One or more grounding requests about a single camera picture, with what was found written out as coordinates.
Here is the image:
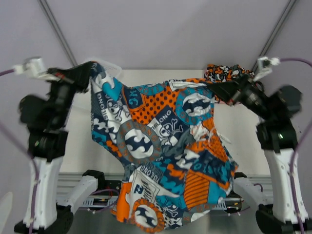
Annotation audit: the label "white plastic basket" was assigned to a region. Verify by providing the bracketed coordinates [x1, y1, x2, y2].
[83, 57, 122, 78]

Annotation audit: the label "white slotted cable duct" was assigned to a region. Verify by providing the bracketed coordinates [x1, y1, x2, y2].
[81, 196, 244, 210]

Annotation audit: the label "aluminium mounting rail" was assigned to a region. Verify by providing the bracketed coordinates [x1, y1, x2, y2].
[56, 173, 273, 199]

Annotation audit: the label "left aluminium frame post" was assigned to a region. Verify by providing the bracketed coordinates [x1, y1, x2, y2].
[37, 0, 78, 66]

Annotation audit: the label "right aluminium frame post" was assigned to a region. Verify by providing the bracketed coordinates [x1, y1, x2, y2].
[258, 0, 300, 57]

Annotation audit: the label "aluminium frame post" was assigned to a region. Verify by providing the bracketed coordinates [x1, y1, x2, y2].
[37, 0, 78, 66]
[258, 0, 300, 57]

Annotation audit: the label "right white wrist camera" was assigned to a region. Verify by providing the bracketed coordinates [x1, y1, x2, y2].
[253, 57, 281, 81]

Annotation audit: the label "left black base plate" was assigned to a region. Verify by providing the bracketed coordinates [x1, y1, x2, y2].
[98, 180, 121, 196]

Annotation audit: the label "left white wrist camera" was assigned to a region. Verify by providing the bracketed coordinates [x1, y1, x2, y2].
[12, 57, 53, 80]

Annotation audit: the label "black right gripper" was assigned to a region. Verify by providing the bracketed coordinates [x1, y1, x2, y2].
[206, 72, 274, 120]

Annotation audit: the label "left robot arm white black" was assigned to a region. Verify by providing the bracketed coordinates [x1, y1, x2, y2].
[14, 58, 106, 234]

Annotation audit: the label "orange camouflage shorts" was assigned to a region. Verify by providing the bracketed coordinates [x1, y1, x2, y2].
[204, 64, 254, 83]

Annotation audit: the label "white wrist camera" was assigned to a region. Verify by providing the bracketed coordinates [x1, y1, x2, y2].
[12, 57, 53, 80]
[253, 57, 281, 81]

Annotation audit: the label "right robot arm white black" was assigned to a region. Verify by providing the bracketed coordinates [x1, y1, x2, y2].
[208, 75, 312, 234]

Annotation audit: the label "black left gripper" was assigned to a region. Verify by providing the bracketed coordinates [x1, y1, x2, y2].
[46, 61, 94, 125]

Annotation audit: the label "blue orange patterned shorts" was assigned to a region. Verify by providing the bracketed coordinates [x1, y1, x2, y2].
[90, 62, 237, 234]

